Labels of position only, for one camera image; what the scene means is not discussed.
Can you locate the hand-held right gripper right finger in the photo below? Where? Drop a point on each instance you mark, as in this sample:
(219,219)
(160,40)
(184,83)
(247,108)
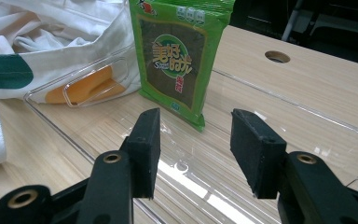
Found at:
(256,155)

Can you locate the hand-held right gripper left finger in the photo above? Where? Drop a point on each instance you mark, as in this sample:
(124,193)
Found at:
(144,155)

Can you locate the clear plastic box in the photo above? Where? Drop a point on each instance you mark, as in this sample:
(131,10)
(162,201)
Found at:
(217,174)

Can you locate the green seaweed snack packet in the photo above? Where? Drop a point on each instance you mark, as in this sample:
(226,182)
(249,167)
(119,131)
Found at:
(174,62)

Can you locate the white canvas tote bag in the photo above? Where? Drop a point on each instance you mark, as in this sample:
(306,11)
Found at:
(59,40)

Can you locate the white desk leg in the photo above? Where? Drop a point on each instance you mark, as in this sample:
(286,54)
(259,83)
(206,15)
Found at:
(292,18)

